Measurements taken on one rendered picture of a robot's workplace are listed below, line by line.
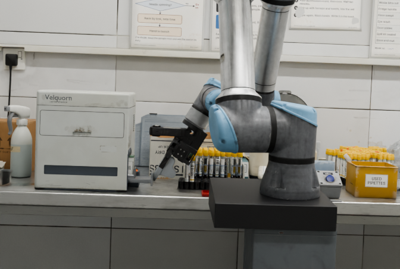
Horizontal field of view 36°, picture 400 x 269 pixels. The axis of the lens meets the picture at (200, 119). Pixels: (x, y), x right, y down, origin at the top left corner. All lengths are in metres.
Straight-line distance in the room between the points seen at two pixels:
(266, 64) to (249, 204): 0.46
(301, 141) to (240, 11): 0.36
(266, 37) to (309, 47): 0.85
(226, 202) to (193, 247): 1.13
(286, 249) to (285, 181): 0.16
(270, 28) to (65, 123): 0.67
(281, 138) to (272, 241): 0.25
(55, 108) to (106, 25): 0.72
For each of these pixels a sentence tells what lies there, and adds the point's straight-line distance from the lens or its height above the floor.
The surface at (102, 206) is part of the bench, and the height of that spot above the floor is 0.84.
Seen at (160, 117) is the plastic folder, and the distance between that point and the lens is 2.48.
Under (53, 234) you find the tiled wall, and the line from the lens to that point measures 2.60.
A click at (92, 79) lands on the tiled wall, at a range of 2.51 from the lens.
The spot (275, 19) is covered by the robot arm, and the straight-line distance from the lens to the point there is 1.68.
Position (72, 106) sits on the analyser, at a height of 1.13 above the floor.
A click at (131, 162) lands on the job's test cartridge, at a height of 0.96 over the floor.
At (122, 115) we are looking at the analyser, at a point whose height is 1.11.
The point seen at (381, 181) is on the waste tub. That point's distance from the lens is 2.00.
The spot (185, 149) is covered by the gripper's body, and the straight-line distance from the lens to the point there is 1.86.
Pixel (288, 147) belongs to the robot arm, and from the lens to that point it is 1.50.
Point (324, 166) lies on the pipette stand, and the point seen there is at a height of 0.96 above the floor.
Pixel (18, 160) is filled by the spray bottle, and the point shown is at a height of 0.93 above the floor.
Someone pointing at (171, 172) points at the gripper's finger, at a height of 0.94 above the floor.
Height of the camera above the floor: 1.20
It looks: 3 degrees down
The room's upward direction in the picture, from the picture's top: 2 degrees clockwise
